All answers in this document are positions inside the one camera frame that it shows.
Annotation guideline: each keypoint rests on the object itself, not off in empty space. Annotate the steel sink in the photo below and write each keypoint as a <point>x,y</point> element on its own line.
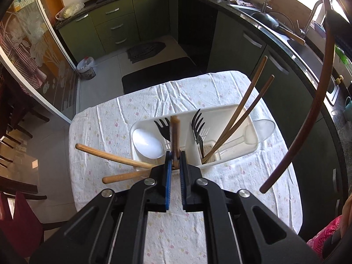
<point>302,52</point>

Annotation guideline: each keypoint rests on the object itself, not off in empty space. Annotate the patterned trash bin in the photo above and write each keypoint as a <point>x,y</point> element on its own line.
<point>86,68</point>

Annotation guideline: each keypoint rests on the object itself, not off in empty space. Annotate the white plastic bag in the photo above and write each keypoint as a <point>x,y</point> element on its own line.
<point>70,11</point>

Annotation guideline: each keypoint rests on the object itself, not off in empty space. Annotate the black floor mat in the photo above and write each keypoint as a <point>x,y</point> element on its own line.
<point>159,74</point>

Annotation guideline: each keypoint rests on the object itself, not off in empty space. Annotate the grey floor mat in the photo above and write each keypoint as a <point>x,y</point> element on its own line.
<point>145,52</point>

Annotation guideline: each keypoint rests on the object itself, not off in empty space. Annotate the light wooden chopstick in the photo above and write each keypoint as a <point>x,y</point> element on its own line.
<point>175,137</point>
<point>110,156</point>
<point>255,101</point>
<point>123,176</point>

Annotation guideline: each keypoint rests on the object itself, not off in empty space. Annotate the wooden chopsticks pair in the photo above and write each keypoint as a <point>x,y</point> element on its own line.
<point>247,93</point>

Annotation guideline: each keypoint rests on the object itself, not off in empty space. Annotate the dark reddish wooden chopstick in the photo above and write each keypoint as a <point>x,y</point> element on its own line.
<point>329,60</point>

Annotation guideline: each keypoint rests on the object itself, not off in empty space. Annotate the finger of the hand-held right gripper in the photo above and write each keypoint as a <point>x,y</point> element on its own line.
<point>339,24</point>

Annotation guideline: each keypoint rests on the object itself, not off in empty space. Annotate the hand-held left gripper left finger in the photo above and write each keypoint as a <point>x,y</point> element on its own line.
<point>167,181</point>

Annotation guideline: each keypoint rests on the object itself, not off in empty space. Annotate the floral tablecloth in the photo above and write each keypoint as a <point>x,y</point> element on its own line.
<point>110,121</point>

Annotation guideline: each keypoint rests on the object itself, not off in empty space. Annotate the teal mug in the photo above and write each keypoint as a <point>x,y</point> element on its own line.
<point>348,106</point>

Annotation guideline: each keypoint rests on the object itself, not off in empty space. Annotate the clear plastic spoon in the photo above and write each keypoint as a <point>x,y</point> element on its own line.
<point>261,132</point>

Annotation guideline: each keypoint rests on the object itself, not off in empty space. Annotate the dark wooden chair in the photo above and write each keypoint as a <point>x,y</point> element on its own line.
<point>16,110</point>

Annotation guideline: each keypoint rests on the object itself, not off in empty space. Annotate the floral glass sliding door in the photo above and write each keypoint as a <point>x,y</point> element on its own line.
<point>35,60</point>

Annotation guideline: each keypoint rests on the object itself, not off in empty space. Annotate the black built-in appliance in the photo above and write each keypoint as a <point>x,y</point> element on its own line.
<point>196,19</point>

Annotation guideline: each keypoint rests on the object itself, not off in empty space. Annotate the white plastic spoon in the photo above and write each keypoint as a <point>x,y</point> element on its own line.
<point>147,143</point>

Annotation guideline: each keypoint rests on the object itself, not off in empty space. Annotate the red cloth chair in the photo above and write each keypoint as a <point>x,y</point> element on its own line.
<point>19,225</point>

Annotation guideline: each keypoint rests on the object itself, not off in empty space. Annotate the dark frying pan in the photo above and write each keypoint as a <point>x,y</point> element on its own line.
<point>266,20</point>

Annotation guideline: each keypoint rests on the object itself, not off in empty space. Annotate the white plastic utensil container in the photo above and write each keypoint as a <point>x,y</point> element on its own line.
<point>188,140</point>

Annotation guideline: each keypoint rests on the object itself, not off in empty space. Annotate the green sink cabinets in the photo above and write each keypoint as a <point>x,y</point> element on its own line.
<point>275,74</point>

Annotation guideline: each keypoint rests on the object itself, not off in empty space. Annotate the wooden cutting board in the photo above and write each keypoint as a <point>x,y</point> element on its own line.
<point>291,5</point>

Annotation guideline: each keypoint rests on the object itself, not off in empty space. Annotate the red checkered apron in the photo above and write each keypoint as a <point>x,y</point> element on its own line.
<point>19,57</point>

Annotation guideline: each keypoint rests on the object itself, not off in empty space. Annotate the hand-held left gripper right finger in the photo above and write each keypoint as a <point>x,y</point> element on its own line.
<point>183,184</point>

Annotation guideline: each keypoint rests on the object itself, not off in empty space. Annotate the chrome angled faucet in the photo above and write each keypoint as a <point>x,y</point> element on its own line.
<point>312,16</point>

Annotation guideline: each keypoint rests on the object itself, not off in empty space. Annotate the green scouring pad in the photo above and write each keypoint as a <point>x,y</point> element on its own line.
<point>342,55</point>

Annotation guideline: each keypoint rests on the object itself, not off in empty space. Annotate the green drawer cabinets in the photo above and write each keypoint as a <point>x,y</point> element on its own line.
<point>115,24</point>

